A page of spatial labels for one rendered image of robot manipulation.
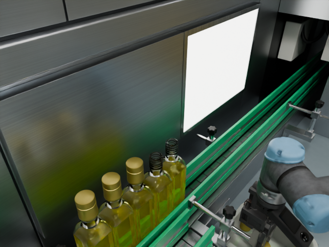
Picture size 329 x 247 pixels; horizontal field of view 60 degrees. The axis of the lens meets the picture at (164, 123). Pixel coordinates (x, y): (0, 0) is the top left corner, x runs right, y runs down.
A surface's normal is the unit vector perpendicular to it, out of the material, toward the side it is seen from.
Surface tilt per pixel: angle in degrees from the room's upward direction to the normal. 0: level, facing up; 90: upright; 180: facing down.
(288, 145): 0
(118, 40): 90
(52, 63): 90
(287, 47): 90
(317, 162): 0
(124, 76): 90
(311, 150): 0
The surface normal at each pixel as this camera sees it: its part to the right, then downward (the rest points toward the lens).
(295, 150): 0.00, -0.82
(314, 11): -0.66, 0.43
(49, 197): 0.75, 0.38
